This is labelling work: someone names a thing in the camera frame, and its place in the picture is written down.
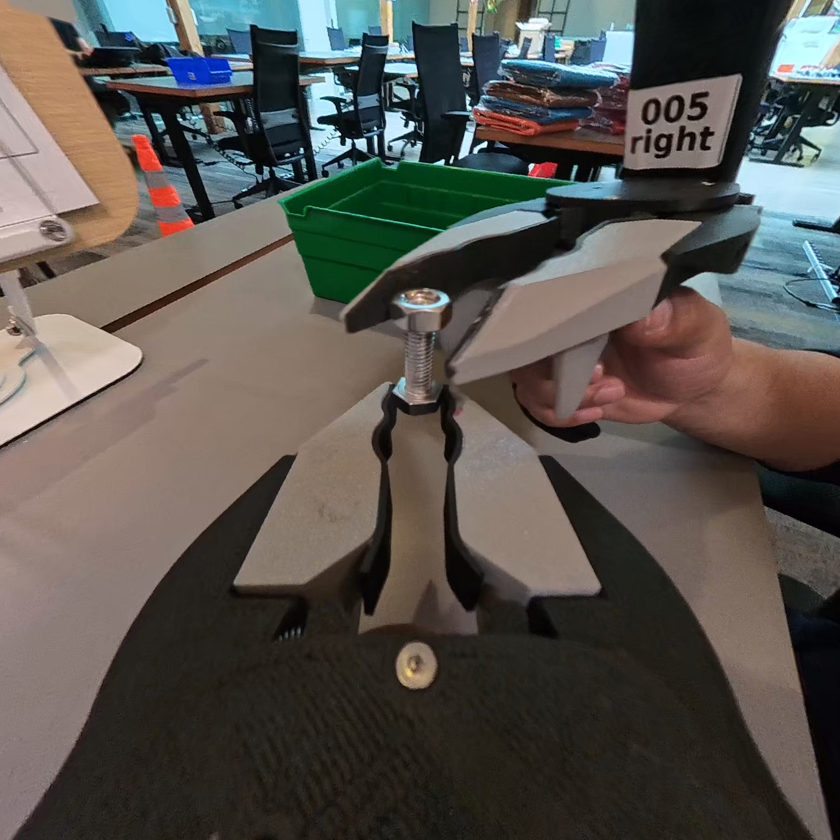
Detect printed instruction sheet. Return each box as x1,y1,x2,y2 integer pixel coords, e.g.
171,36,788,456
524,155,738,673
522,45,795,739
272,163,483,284
0,62,102,263

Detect dark grey office chair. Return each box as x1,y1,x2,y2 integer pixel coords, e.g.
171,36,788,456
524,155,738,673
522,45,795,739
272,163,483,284
761,462,840,522

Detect orange traffic cone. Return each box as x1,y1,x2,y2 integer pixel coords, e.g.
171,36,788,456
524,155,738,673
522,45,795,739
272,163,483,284
131,133,196,237

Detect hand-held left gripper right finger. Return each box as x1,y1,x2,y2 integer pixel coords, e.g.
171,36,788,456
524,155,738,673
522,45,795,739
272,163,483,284
441,385,602,614

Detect black office chair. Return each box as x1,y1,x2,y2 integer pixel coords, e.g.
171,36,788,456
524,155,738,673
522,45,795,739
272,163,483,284
408,21,529,177
318,33,391,177
217,25,311,206

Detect green plastic bin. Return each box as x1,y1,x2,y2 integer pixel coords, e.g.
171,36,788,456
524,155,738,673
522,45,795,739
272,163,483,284
279,157,572,322

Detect stack of folded cloths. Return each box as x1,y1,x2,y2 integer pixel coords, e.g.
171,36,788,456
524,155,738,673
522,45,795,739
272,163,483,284
472,58,631,137

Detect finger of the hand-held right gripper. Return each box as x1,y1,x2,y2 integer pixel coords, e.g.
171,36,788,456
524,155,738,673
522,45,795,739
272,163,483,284
446,220,703,422
340,199,562,368

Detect small blue bin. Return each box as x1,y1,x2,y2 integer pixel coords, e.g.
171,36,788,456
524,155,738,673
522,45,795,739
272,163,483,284
165,56,234,86

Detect person's right hand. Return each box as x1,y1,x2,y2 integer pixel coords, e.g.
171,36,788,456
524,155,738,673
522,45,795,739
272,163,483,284
512,289,736,434

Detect silver hex bolt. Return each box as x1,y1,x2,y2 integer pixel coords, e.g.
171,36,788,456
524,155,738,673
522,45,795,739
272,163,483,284
392,325,444,414

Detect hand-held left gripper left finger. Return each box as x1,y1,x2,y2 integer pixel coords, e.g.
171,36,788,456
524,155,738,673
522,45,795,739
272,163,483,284
233,382,396,618

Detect wooden instruction board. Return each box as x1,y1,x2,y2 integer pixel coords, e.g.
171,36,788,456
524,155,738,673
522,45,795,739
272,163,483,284
0,0,140,273

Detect person's dark clothing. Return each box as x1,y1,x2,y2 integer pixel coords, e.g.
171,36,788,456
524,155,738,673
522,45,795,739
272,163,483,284
784,577,840,840

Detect person's right forearm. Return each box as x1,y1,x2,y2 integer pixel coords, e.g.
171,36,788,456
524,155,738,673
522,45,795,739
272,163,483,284
722,335,840,473

